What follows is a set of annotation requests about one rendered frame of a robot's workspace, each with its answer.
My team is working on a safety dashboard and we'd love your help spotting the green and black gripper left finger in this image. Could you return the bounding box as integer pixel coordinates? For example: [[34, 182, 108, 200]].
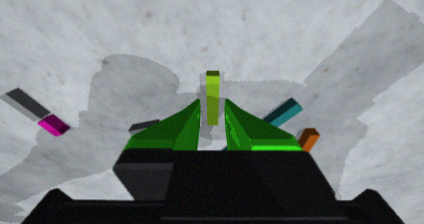
[[123, 99, 201, 150]]

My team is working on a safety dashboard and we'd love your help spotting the turquoise rod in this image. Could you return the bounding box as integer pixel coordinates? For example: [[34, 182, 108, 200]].
[[263, 98, 303, 127]]

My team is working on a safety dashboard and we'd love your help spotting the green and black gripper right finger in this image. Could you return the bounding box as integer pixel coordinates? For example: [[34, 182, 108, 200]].
[[224, 99, 302, 150]]

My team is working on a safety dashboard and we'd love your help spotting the orange rod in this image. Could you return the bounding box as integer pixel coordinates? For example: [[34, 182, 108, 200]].
[[298, 128, 320, 152]]

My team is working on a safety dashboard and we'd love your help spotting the magenta block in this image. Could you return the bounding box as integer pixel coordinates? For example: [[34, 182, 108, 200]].
[[37, 114, 70, 136]]

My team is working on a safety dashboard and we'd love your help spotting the lime green bar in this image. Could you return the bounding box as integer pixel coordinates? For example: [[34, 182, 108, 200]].
[[206, 71, 220, 125]]

